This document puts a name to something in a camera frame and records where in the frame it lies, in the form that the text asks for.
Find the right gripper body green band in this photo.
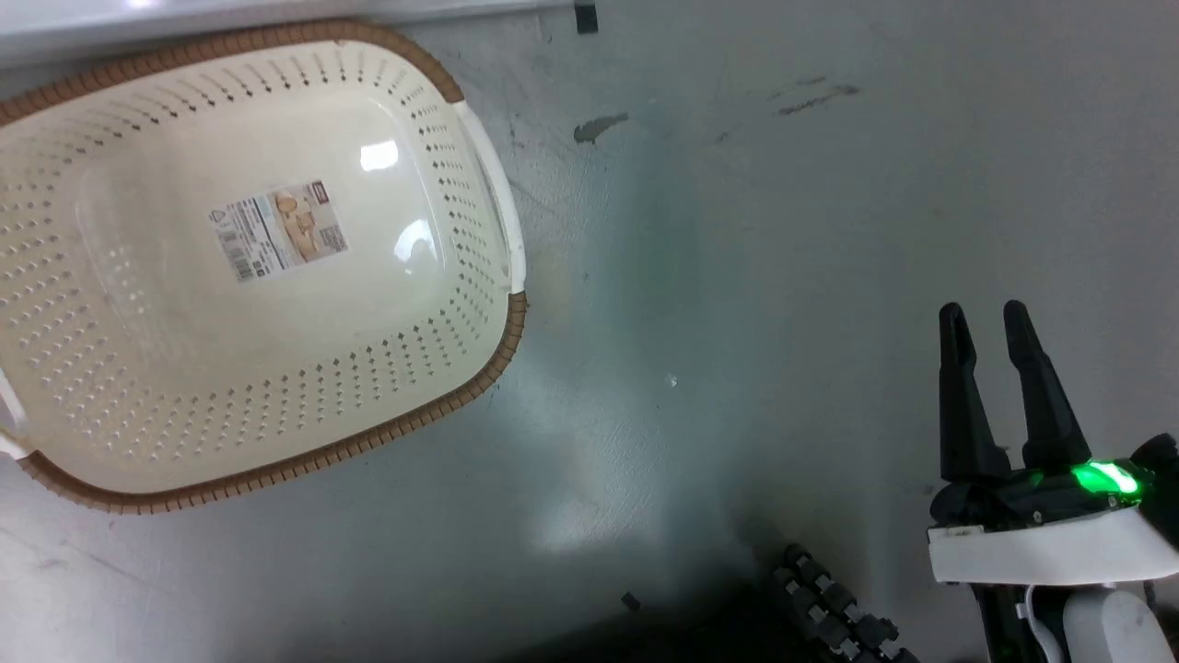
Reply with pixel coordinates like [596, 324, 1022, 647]
[926, 433, 1179, 587]

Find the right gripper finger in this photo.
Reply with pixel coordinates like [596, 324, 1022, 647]
[938, 302, 1011, 483]
[1002, 299, 1093, 474]

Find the cream perforated plastic laundry basket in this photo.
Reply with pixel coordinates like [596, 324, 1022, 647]
[0, 18, 530, 515]

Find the printed paper product label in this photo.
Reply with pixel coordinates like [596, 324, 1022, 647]
[210, 180, 351, 283]

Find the thin white gripper cable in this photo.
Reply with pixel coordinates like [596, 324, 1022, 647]
[1019, 587, 1062, 663]

